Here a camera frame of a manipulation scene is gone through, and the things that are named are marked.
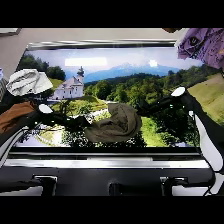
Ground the brown garment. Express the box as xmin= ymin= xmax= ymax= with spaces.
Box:
xmin=0 ymin=100 xmax=38 ymax=136

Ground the white garment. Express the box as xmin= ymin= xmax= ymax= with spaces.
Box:
xmin=5 ymin=68 xmax=54 ymax=97

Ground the olive green garment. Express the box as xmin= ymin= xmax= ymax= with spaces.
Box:
xmin=83 ymin=102 xmax=143 ymax=144

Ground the silver frame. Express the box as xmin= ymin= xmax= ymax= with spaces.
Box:
xmin=0 ymin=151 xmax=224 ymax=197

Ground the purple printed garment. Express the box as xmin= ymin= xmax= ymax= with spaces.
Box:
xmin=175 ymin=27 xmax=224 ymax=71

